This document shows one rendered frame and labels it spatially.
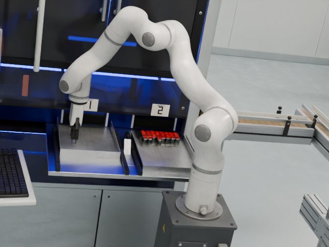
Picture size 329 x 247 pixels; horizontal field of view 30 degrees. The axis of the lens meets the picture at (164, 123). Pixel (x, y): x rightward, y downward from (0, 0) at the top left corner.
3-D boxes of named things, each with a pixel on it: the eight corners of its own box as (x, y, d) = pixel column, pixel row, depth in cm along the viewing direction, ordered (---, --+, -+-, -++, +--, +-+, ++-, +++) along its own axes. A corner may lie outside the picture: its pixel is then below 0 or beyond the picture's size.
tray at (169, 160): (130, 138, 289) (131, 131, 288) (183, 141, 296) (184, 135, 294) (142, 172, 259) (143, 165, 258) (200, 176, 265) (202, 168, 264)
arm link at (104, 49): (105, 48, 231) (65, 100, 247) (128, 42, 244) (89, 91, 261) (90, 31, 232) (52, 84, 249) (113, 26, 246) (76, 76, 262)
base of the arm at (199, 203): (227, 222, 237) (237, 180, 230) (179, 220, 233) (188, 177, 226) (215, 197, 254) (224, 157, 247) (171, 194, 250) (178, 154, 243)
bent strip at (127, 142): (122, 150, 276) (124, 138, 274) (129, 150, 277) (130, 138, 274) (127, 165, 263) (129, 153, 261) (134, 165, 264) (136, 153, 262)
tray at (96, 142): (56, 123, 291) (57, 116, 290) (110, 127, 297) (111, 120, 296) (59, 156, 261) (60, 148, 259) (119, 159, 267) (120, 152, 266)
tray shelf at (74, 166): (45, 126, 291) (45, 122, 290) (187, 135, 308) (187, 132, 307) (48, 175, 248) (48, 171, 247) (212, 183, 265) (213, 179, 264)
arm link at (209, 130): (227, 167, 239) (240, 111, 230) (207, 183, 224) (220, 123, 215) (200, 156, 244) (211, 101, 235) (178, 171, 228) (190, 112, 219)
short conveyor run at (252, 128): (188, 138, 310) (194, 109, 304) (181, 125, 324) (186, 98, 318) (312, 146, 326) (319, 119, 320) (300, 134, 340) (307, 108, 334)
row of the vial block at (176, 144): (140, 142, 286) (142, 134, 284) (177, 145, 290) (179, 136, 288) (141, 144, 284) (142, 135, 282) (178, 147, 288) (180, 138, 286)
